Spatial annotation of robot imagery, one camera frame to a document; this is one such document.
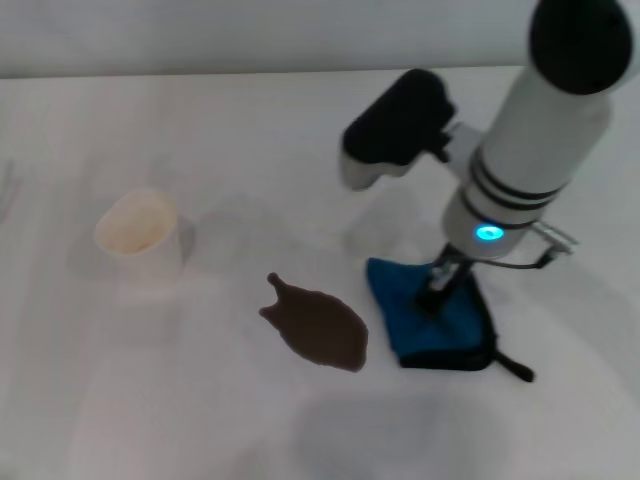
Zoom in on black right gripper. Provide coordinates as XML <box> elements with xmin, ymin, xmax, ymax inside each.
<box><xmin>414</xmin><ymin>243</ymin><xmax>475</xmax><ymax>315</ymax></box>

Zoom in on blue rag with black trim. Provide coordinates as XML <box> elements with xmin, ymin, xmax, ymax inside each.
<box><xmin>366</xmin><ymin>256</ymin><xmax>536</xmax><ymax>385</ymax></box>

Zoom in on white paper cup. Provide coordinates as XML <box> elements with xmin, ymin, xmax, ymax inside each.
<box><xmin>94</xmin><ymin>186</ymin><xmax>197</xmax><ymax>290</ymax></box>

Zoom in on dark brown liquid stain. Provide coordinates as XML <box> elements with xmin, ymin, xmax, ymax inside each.
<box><xmin>258</xmin><ymin>271</ymin><xmax>370</xmax><ymax>375</ymax></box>

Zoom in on thin black cable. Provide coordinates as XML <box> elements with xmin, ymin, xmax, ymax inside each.
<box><xmin>496</xmin><ymin>243</ymin><xmax>560</xmax><ymax>272</ymax></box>

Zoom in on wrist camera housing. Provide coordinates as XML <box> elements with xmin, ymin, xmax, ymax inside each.
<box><xmin>339</xmin><ymin>67</ymin><xmax>459</xmax><ymax>192</ymax></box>

